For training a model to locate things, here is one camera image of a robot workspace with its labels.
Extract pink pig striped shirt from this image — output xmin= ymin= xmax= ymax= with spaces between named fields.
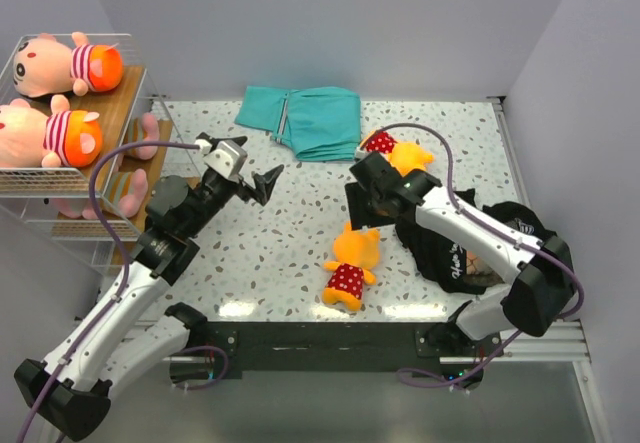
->
xmin=123 ymin=113 xmax=160 ymax=161

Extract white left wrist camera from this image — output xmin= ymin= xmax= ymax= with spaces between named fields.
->
xmin=195 ymin=132 xmax=248 ymax=182

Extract folded teal cloth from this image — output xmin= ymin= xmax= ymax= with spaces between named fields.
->
xmin=235 ymin=86 xmax=361 ymax=162

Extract black printed garment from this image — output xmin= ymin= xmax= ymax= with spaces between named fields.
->
xmin=395 ymin=201 xmax=556 ymax=295

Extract black-haired doll orange pants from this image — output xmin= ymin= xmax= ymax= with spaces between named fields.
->
xmin=12 ymin=32 xmax=124 ymax=99

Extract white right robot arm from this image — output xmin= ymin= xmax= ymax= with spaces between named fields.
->
xmin=345 ymin=153 xmax=577 ymax=356

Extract orange bear polka dress front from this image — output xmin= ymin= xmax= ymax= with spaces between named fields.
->
xmin=322 ymin=222 xmax=380 ymax=312

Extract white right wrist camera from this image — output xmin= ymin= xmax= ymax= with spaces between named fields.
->
xmin=354 ymin=146 xmax=369 ymax=161

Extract pink pig toy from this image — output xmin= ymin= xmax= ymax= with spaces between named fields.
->
xmin=50 ymin=169 xmax=149 ymax=220

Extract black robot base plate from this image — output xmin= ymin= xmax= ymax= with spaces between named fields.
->
xmin=165 ymin=303 xmax=501 ymax=379

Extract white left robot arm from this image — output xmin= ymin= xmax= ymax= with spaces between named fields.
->
xmin=14 ymin=133 xmax=284 ymax=442

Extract orange bear polka dress back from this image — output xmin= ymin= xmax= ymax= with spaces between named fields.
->
xmin=360 ymin=130 xmax=435 ymax=176

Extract face-up doll orange hat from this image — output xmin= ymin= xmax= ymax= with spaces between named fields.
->
xmin=1 ymin=95 xmax=103 ymax=169

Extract white wire wooden shelf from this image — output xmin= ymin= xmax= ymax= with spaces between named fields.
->
xmin=1 ymin=32 xmax=197 ymax=275

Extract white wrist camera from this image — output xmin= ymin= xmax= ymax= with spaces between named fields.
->
xmin=354 ymin=146 xmax=369 ymax=161
xmin=195 ymin=132 xmax=248 ymax=182

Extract orange bear polka dress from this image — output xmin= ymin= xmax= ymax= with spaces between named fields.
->
xmin=322 ymin=222 xmax=380 ymax=312
xmin=360 ymin=130 xmax=435 ymax=176

